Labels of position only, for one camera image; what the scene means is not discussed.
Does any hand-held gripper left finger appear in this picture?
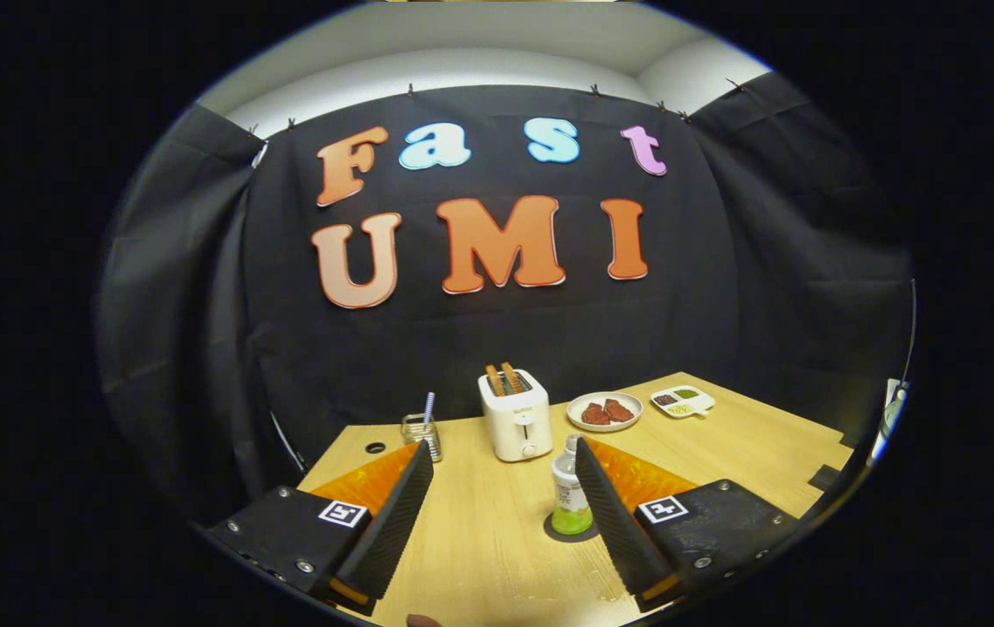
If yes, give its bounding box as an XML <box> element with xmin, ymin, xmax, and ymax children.
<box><xmin>205</xmin><ymin>440</ymin><xmax>435</xmax><ymax>615</ymax></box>

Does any small glass jar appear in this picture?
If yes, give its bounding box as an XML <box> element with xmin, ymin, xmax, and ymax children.
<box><xmin>401</xmin><ymin>413</ymin><xmax>443</xmax><ymax>462</ymax></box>

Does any round white plate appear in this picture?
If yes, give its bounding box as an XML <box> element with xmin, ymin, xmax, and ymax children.
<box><xmin>566</xmin><ymin>391</ymin><xmax>644</xmax><ymax>434</ymax></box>

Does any dark brown round coaster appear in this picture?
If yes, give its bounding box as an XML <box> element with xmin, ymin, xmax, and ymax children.
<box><xmin>543</xmin><ymin>512</ymin><xmax>602</xmax><ymax>544</ymax></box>

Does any clear juice bottle green label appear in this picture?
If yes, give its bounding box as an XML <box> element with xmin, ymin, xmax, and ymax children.
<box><xmin>551</xmin><ymin>434</ymin><xmax>595</xmax><ymax>536</ymax></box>

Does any divided white dish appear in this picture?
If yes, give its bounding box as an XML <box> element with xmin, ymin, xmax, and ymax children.
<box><xmin>650</xmin><ymin>385</ymin><xmax>716</xmax><ymax>420</ymax></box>

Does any white toaster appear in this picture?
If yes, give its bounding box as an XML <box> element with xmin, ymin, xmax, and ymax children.
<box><xmin>477</xmin><ymin>369</ymin><xmax>554</xmax><ymax>463</ymax></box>

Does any wooden table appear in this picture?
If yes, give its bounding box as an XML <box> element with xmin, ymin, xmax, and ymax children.
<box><xmin>296</xmin><ymin>372</ymin><xmax>855</xmax><ymax>627</ymax></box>

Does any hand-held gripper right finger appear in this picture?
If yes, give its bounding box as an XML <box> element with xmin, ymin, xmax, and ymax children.
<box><xmin>575</xmin><ymin>437</ymin><xmax>802</xmax><ymax>613</ymax></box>

